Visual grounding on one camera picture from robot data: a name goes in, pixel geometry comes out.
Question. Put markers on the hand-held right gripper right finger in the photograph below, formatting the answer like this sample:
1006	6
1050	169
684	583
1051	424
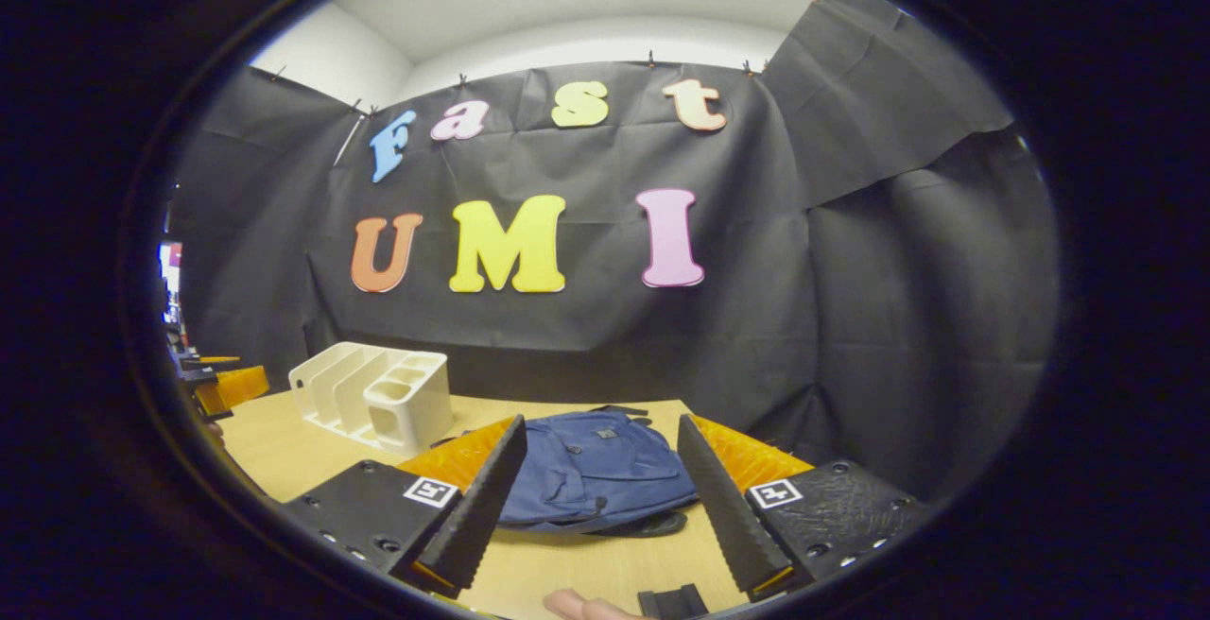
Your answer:
723	516

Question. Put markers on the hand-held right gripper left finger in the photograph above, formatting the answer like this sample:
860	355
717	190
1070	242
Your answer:
473	516

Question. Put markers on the computer monitor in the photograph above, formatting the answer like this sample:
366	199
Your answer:
170	270

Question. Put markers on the white plastic bookshelf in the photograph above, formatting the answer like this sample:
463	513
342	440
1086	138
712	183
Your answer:
406	407

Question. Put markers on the blue schoolbag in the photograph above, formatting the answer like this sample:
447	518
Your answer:
596	469

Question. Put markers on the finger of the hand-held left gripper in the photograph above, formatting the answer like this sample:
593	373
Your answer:
241	386
213	361

